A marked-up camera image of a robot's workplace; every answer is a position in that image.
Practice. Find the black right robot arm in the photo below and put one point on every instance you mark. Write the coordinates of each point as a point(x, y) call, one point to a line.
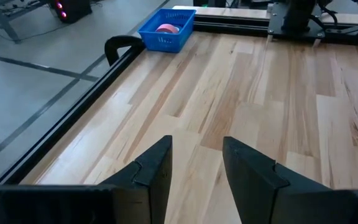
point(298, 15)

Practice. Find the blue plastic bin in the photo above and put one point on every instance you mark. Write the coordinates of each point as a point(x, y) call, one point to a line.
point(163, 43)

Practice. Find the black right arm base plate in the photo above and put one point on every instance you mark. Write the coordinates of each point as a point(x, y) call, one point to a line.
point(277, 29)

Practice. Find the black clamp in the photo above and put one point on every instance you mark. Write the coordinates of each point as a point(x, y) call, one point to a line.
point(117, 40)

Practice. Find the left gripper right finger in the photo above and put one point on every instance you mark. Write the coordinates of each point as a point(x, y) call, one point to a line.
point(253, 186)

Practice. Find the black computer tower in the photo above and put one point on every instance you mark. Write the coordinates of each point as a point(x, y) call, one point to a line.
point(76, 9)

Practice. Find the pink tape roll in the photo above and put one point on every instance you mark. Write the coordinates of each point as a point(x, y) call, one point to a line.
point(166, 28)

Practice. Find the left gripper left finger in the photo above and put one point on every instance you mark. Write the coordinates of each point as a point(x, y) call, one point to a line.
point(148, 193)

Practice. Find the dark metal desk stand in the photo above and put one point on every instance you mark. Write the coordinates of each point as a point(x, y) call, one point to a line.
point(8, 28)

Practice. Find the black aluminium table frame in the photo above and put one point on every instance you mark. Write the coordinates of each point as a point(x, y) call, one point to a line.
point(78, 112)

